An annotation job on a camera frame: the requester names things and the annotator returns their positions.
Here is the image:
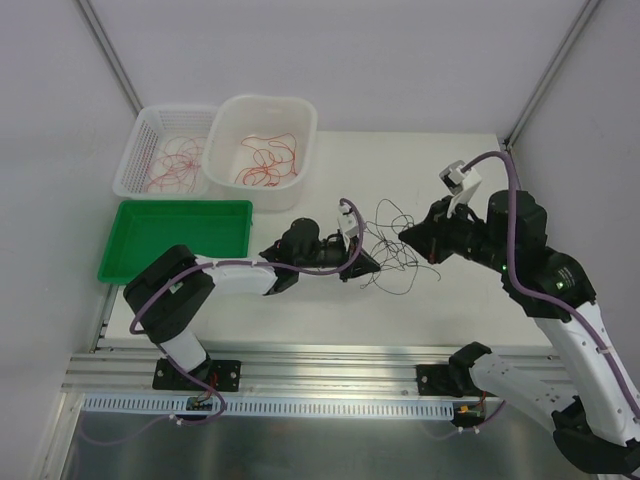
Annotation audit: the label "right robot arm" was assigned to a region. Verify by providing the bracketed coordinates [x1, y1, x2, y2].
[399, 190, 639, 478]

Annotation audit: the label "black white-striped cable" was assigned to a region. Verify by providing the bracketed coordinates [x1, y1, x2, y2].
[359, 198, 444, 295]

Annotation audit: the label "left aluminium frame post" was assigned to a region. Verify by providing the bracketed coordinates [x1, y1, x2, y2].
[74, 0, 144, 116]

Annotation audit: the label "aluminium frame post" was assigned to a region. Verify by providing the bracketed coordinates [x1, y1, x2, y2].
[503, 0, 603, 152]
[74, 0, 144, 116]

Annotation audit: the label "orange cable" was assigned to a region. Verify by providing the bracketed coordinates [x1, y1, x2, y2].
[234, 144, 296, 189]
[234, 130, 301, 189]

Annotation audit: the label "white plastic tub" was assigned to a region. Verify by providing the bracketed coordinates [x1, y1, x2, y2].
[201, 94, 318, 212]

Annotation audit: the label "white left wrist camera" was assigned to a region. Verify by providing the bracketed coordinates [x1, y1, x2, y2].
[337, 198, 364, 254]

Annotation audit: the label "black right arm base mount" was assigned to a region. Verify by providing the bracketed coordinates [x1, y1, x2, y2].
[415, 364, 482, 398]

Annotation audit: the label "white perforated basket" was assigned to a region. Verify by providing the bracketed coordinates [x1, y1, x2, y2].
[112, 104, 217, 200]

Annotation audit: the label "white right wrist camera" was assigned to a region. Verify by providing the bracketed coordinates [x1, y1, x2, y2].
[439, 161, 482, 218]

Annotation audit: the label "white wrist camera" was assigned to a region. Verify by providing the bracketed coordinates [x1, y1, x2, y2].
[439, 161, 482, 218]
[337, 198, 364, 254]

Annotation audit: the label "right aluminium frame post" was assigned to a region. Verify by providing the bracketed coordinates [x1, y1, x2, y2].
[503, 0, 603, 152]

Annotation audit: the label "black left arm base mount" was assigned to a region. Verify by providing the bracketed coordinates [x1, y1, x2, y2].
[152, 358, 242, 392]

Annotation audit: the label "white slotted cable duct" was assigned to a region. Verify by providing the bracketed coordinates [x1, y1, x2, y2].
[83, 394, 454, 421]

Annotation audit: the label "aluminium extrusion rail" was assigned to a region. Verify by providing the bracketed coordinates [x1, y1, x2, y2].
[62, 340, 455, 399]

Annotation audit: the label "red cable in basket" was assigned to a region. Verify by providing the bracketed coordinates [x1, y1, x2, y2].
[144, 159, 202, 193]

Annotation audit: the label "pink cable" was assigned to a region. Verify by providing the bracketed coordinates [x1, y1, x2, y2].
[148, 134, 209, 194]

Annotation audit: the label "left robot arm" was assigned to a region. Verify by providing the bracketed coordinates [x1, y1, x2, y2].
[124, 214, 381, 389]

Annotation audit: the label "green plastic tray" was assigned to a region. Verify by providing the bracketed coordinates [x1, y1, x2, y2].
[97, 200, 253, 285]

